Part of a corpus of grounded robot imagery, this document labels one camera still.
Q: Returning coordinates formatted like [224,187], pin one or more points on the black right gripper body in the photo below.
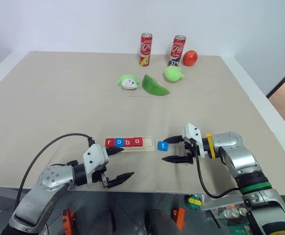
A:
[191,150]

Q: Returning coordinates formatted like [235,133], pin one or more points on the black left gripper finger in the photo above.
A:
[120,179]
[114,151]

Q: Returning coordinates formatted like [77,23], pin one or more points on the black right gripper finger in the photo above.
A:
[176,159]
[174,139]

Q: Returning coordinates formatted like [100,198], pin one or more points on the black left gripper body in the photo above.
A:
[104,176]

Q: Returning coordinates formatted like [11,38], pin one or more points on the blue letter tile t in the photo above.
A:
[162,146]

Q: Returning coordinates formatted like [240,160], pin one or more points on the red letter tile b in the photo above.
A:
[129,142]

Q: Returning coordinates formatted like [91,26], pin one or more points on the red letter tile o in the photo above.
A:
[138,141]

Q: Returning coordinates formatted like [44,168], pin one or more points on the wooden letter tray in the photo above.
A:
[148,144]

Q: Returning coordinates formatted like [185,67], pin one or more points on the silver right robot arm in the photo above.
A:
[245,166]

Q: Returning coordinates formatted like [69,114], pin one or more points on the red letter tile r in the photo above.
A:
[110,142]

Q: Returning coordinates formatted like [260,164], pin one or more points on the blue letter tile o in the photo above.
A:
[119,142]

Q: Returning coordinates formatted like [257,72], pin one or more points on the yellow zip tie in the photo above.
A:
[210,147]

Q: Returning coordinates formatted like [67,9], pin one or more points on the yellow green toy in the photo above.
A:
[194,201]

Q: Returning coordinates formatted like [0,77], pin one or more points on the green melon slice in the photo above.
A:
[153,87]

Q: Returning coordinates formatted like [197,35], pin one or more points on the orange clamp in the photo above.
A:
[67,221]
[179,218]

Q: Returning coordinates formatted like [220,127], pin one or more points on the beige table cover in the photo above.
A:
[71,102]

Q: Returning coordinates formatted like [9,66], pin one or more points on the plain green plush toy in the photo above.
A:
[172,74]

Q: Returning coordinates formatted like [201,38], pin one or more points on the green plush toy white face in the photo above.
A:
[129,82]

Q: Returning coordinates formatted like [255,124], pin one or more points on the red apple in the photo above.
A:
[190,58]

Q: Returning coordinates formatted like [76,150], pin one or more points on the red soda can blue base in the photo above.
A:
[176,51]

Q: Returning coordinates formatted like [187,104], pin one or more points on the red soda can yellow base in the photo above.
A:
[146,50]

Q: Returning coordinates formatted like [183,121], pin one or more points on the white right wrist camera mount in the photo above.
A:
[192,133]

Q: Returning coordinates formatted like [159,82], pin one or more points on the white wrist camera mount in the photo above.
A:
[93,157]
[192,133]

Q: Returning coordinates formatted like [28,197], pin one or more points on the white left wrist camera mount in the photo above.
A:
[93,157]

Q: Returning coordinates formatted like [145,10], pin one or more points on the grey table frame bar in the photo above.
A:
[222,202]

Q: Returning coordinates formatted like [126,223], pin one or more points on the dark door frame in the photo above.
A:
[283,79]

